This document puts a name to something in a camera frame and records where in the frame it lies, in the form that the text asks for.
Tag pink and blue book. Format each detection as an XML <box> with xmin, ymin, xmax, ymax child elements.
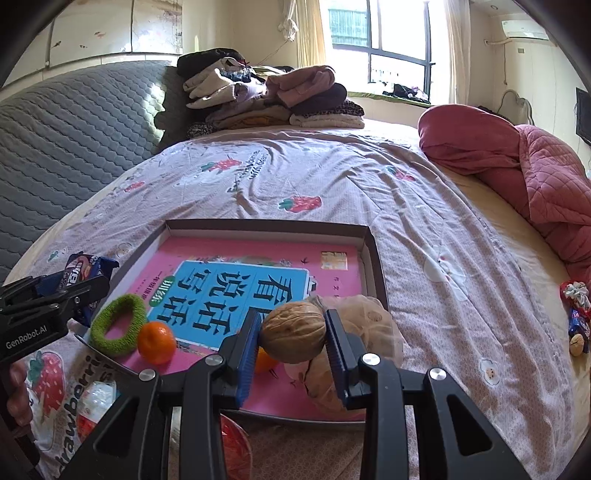
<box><xmin>124</xmin><ymin>236</ymin><xmax>365</xmax><ymax>421</ymax></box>

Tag green hair scrunchie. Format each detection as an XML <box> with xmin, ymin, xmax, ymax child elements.
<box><xmin>90</xmin><ymin>294</ymin><xmax>148</xmax><ymax>356</ymax></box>

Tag black flat television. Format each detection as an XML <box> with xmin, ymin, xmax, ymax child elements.
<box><xmin>575</xmin><ymin>88</ymin><xmax>591</xmax><ymax>146</ymax></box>

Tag stack of tan folded clothes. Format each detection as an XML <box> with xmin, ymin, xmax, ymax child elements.
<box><xmin>205</xmin><ymin>98</ymin><xmax>291</xmax><ymax>131</ymax></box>

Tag black folded garment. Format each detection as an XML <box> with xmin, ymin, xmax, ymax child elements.
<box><xmin>178</xmin><ymin>48</ymin><xmax>245</xmax><ymax>77</ymax></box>

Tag beige drawstring mesh bag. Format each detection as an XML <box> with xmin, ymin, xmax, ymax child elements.
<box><xmin>284</xmin><ymin>295</ymin><xmax>404</xmax><ymax>414</ymax></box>

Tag person's left hand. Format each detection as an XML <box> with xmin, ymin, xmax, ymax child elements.
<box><xmin>7</xmin><ymin>359</ymin><xmax>37</xmax><ymax>435</ymax></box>

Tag red candy in clear bag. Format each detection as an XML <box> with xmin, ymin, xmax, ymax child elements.
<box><xmin>171</xmin><ymin>413</ymin><xmax>254</xmax><ymax>480</ymax></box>

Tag white curved frame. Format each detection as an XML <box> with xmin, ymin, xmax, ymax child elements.
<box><xmin>501</xmin><ymin>90</ymin><xmax>536</xmax><ymax>125</ymax></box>

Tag brown walnut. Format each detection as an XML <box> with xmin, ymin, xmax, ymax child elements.
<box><xmin>259</xmin><ymin>300</ymin><xmax>327</xmax><ymax>363</ymax></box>

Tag grey cardboard box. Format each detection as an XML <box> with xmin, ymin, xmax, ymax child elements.
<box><xmin>74</xmin><ymin>219</ymin><xmax>391</xmax><ymax>428</ymax></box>

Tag orange mandarin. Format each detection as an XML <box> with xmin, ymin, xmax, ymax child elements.
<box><xmin>254</xmin><ymin>346</ymin><xmax>280</xmax><ymax>374</ymax></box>
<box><xmin>137</xmin><ymin>322</ymin><xmax>177</xmax><ymax>365</ymax></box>

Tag wrapped egg-shaped toy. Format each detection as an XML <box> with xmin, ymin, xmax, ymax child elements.
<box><xmin>76</xmin><ymin>381</ymin><xmax>118</xmax><ymax>444</ymax></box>

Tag grey quilted mattress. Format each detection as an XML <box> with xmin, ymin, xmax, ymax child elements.
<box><xmin>0</xmin><ymin>60</ymin><xmax>185</xmax><ymax>282</ymax></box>

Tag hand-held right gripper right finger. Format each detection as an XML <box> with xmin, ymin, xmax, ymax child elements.
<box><xmin>323</xmin><ymin>308</ymin><xmax>532</xmax><ymax>480</ymax></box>

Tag cream curtain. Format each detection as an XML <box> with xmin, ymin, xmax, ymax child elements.
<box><xmin>445</xmin><ymin>0</ymin><xmax>472</xmax><ymax>107</ymax></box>
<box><xmin>295</xmin><ymin>0</ymin><xmax>333</xmax><ymax>70</ymax></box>

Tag strawberry printed bedsheet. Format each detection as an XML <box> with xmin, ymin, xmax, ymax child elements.
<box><xmin>9</xmin><ymin>117</ymin><xmax>591</xmax><ymax>480</ymax></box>

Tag dark framed window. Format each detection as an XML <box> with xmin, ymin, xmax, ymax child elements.
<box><xmin>328</xmin><ymin>0</ymin><xmax>437</xmax><ymax>104</ymax></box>

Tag blue cookie packet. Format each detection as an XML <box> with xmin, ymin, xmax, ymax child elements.
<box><xmin>39</xmin><ymin>251</ymin><xmax>120</xmax><ymax>324</ymax></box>

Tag dark brown folded garment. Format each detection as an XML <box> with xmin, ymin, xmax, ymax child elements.
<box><xmin>288</xmin><ymin>83</ymin><xmax>348</xmax><ymax>116</ymax></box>

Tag small colourful doll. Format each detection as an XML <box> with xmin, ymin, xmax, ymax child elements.
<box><xmin>560</xmin><ymin>281</ymin><xmax>591</xmax><ymax>357</ymax></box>

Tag cream knit folded garment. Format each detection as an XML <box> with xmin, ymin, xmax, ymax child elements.
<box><xmin>289</xmin><ymin>113</ymin><xmax>365</xmax><ymax>129</ymax></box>

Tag white hanging tied cloth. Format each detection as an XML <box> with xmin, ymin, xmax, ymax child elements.
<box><xmin>279</xmin><ymin>0</ymin><xmax>301</xmax><ymax>42</ymax></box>

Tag pink quilted blanket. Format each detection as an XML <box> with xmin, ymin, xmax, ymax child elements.
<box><xmin>418</xmin><ymin>104</ymin><xmax>591</xmax><ymax>282</ymax></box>

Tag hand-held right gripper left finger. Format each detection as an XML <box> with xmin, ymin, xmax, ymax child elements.
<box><xmin>62</xmin><ymin>310</ymin><xmax>264</xmax><ymax>480</ymax></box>

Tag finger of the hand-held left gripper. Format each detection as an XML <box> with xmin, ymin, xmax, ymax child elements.
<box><xmin>0</xmin><ymin>274</ymin><xmax>63</xmax><ymax>302</ymax></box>
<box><xmin>55</xmin><ymin>276</ymin><xmax>112</xmax><ymax>324</ymax></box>

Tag dark clothes on windowsill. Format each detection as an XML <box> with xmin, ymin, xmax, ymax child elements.
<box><xmin>383</xmin><ymin>83</ymin><xmax>431</xmax><ymax>103</ymax></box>

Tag white wardrobe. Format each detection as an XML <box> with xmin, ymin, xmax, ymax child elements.
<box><xmin>0</xmin><ymin>0</ymin><xmax>183</xmax><ymax>88</ymax></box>

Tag white air conditioner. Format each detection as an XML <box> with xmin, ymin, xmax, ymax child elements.
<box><xmin>501</xmin><ymin>18</ymin><xmax>550</xmax><ymax>41</ymax></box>

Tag pink folded garment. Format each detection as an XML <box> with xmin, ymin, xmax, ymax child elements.
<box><xmin>265</xmin><ymin>65</ymin><xmax>337</xmax><ymax>107</ymax></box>

